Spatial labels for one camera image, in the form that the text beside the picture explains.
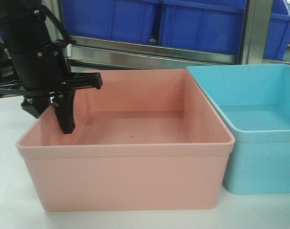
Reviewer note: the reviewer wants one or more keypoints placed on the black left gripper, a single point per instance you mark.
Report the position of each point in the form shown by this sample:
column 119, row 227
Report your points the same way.
column 36, row 95

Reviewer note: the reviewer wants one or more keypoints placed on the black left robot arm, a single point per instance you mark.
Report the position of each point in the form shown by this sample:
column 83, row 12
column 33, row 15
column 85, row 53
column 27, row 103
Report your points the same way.
column 35, row 41

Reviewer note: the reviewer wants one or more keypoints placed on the light blue plastic box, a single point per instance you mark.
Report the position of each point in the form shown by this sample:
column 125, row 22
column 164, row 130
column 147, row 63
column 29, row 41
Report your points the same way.
column 254, row 103

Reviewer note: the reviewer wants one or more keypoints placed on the tilted blue bin behind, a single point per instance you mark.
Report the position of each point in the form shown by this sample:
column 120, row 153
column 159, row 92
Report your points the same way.
column 278, row 36

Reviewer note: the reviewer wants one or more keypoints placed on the large blue bin right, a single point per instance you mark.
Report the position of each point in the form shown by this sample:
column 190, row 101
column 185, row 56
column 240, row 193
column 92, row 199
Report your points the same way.
column 202, row 25

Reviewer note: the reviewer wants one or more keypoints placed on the large blue bin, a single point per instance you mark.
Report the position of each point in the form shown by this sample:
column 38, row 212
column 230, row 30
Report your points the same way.
column 202, row 25
column 116, row 20

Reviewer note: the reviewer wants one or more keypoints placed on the pink plastic box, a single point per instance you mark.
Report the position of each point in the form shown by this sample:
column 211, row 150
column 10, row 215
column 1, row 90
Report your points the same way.
column 147, row 140

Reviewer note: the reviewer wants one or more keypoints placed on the steel shelf rack frame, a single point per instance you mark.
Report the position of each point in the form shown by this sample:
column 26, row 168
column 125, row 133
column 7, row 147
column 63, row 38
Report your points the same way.
column 99, row 53

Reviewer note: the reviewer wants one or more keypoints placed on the large blue bin left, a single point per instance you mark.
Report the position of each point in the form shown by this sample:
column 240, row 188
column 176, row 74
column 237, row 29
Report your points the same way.
column 116, row 20

